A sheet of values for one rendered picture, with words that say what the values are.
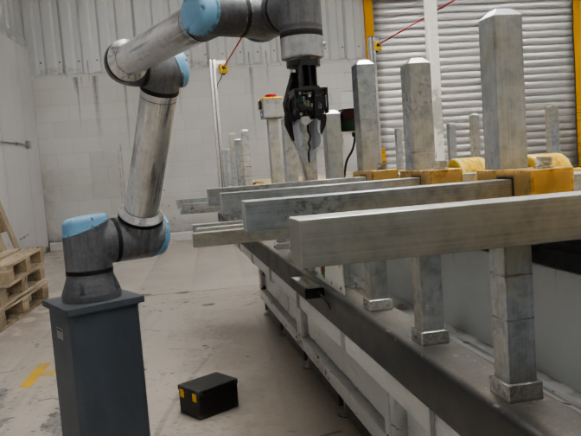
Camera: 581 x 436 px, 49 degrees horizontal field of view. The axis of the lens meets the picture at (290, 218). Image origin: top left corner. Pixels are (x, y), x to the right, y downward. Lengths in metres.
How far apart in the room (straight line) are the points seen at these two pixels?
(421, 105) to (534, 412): 0.46
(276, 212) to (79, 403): 1.61
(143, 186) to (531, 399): 1.53
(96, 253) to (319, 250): 1.78
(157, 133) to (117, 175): 7.47
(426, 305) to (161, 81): 1.18
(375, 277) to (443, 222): 0.84
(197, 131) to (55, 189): 2.15
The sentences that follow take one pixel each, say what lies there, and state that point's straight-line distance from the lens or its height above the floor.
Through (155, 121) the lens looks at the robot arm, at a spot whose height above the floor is 1.15.
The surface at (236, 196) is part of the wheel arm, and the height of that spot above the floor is 0.95.
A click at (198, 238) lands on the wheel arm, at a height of 0.85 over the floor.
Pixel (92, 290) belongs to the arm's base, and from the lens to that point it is 2.15.
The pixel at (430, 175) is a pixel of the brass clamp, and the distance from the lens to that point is 0.92.
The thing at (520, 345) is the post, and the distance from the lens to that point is 0.80.
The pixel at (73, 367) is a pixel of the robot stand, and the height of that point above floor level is 0.42.
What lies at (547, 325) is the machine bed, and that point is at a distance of 1.14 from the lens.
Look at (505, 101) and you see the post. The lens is 0.77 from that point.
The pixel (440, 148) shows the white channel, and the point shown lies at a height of 1.01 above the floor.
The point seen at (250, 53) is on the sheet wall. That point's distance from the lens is 9.54.
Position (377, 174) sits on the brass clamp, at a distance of 1.16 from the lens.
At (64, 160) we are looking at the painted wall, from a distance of 9.61.
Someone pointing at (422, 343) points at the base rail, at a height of 0.71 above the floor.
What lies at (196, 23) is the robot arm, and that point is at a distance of 1.39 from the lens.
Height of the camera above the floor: 1.00
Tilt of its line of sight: 5 degrees down
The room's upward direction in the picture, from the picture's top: 4 degrees counter-clockwise
